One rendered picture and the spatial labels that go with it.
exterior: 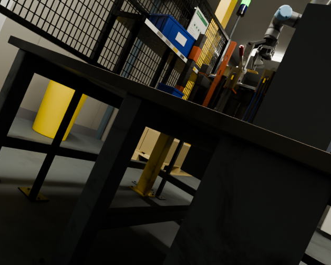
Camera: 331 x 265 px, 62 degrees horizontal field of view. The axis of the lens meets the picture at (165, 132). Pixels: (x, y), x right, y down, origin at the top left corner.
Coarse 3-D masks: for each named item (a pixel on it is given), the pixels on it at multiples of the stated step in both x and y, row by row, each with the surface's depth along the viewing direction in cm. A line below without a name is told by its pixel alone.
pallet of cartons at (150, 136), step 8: (144, 136) 379; (152, 136) 374; (144, 144) 377; (152, 144) 372; (176, 144) 372; (184, 144) 410; (136, 152) 375; (144, 152) 375; (168, 152) 363; (184, 152) 405; (144, 160) 400; (168, 160) 372; (176, 160) 392; (176, 168) 412
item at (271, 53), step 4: (264, 36) 162; (268, 36) 159; (268, 40) 161; (272, 40) 159; (276, 40) 158; (264, 44) 161; (268, 44) 160; (272, 44) 158; (276, 44) 159; (260, 48) 160; (264, 48) 159; (268, 48) 157; (272, 48) 156; (260, 52) 160; (264, 52) 159; (268, 52) 158; (272, 52) 159; (264, 56) 162; (268, 56) 158; (272, 56) 162
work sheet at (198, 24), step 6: (198, 12) 193; (192, 18) 191; (198, 18) 196; (204, 18) 202; (192, 24) 193; (198, 24) 198; (204, 24) 205; (192, 30) 196; (198, 30) 201; (204, 30) 208
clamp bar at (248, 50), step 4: (248, 44) 148; (252, 44) 148; (248, 48) 149; (252, 48) 148; (244, 52) 150; (248, 52) 149; (244, 56) 150; (248, 56) 149; (244, 60) 150; (248, 60) 150; (244, 64) 149
